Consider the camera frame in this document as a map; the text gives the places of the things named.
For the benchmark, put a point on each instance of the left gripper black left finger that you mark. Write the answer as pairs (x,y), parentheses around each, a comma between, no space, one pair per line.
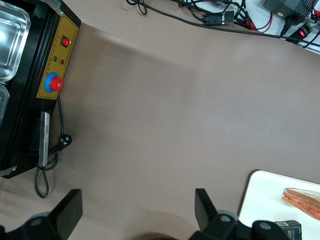
(57,220)

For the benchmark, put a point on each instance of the shiny metal tray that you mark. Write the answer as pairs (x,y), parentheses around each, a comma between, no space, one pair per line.
(12,37)

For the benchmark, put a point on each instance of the cream plastic tray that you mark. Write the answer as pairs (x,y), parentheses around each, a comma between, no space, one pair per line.
(262,195)

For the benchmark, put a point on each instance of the green terminal module red light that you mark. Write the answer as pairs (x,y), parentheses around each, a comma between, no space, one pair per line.
(303,32)

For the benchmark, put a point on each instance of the black power supply box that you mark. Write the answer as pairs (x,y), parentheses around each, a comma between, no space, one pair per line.
(287,7)

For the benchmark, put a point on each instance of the triangular sandwich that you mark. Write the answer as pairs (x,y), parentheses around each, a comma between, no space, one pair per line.
(305,203)

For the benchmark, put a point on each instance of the small black box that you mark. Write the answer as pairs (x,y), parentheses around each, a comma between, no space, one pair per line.
(292,231)

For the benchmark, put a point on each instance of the clear plastic container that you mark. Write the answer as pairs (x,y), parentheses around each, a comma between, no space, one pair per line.
(3,100)

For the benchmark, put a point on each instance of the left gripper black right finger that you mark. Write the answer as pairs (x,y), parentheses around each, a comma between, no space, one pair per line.
(212,225)

